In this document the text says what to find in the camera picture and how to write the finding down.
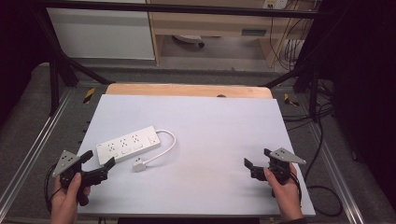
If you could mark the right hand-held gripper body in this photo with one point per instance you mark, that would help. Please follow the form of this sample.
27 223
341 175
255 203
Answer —
284 155

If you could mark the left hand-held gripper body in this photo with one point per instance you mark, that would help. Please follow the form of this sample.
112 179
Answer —
66 161

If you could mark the white power strip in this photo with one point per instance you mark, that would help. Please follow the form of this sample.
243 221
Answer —
127 144

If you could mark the person's left hand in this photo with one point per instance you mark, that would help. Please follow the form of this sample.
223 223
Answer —
63 202

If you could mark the person's right hand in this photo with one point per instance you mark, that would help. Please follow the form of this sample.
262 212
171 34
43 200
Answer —
288 199

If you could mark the white plug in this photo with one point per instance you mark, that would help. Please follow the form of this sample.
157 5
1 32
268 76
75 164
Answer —
138 165

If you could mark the yellow black tape marker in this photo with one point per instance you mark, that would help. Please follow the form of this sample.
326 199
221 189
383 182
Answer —
89 95

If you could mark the wooden table board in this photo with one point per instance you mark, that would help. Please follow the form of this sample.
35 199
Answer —
186 90

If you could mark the white cabinet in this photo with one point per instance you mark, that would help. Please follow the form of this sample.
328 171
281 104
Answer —
102 32

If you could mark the wooden desk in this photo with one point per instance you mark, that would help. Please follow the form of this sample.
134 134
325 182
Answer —
218 26

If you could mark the office chair base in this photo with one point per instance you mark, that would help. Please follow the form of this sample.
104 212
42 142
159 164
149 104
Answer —
190 39

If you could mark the aluminium rail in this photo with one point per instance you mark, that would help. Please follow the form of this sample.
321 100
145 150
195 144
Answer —
336 174
34 146

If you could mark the white wall socket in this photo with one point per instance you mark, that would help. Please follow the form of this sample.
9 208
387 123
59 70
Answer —
275 3

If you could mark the black metal frame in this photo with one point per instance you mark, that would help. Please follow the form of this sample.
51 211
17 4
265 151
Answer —
174 6

